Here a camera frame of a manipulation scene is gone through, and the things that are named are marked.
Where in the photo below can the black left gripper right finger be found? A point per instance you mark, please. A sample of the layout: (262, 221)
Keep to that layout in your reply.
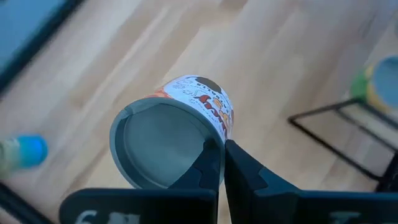
(280, 208)

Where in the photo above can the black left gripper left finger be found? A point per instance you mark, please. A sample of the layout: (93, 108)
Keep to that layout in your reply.
(140, 208)

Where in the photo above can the blue yellow labelled can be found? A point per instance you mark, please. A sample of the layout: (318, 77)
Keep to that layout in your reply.
(25, 152)

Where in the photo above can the green yellow labelled can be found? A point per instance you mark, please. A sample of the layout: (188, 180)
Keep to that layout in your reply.
(379, 84)

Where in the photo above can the black aluminium table frame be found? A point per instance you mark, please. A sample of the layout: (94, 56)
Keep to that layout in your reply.
(31, 49)

